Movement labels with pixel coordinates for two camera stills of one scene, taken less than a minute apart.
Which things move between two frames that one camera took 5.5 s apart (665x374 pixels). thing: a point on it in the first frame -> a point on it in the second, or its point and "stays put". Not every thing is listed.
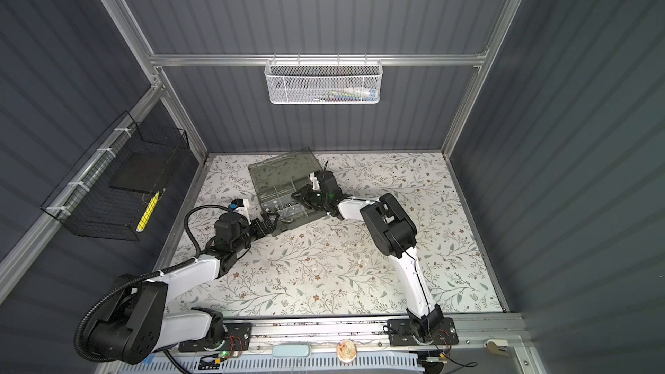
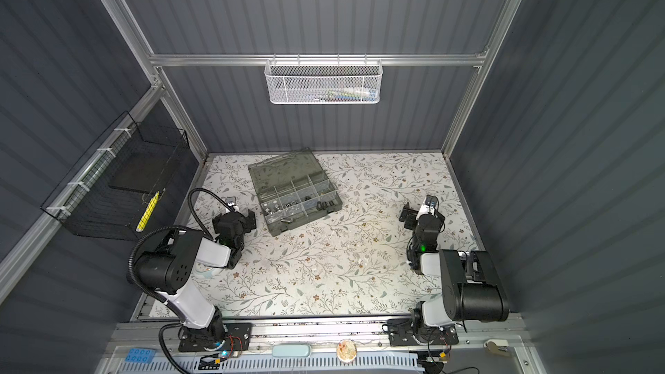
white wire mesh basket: x=323 y=81 stays put
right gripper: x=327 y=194 -> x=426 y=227
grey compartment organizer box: x=274 y=182 stays put
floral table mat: x=331 y=261 stays put
